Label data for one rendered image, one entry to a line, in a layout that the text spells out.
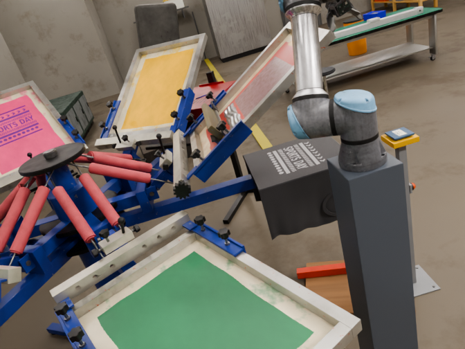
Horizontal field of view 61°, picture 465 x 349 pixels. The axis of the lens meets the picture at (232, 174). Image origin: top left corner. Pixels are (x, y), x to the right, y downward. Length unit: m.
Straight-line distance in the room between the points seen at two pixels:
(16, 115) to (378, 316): 2.54
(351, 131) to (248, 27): 9.49
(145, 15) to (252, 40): 5.59
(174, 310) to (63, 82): 10.07
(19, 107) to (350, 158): 2.43
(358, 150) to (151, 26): 4.46
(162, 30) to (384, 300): 4.57
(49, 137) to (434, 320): 2.54
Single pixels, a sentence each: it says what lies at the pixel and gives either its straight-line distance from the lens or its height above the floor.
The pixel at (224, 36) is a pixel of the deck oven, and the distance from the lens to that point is 10.57.
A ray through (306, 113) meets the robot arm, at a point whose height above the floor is 1.40.
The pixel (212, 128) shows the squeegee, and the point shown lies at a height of 1.29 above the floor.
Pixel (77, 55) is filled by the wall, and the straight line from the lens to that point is 10.96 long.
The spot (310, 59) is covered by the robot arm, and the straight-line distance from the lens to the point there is 1.30.
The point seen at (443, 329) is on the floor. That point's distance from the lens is 2.41.
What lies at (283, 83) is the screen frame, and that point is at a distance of 1.61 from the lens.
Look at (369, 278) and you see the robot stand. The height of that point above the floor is 0.79.
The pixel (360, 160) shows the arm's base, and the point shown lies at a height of 1.24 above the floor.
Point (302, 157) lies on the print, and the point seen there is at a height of 0.95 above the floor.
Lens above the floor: 1.82
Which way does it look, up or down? 25 degrees down
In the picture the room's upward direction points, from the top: 17 degrees counter-clockwise
